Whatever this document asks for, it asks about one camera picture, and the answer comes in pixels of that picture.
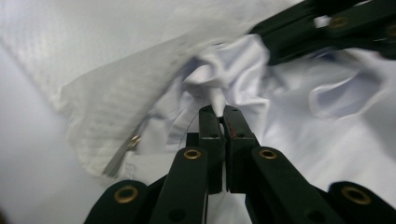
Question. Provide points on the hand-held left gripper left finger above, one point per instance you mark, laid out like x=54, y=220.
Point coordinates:
x=214, y=140

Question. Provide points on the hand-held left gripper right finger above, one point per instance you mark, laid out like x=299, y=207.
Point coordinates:
x=238, y=146

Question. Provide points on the white shirt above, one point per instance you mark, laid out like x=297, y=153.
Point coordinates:
x=295, y=124

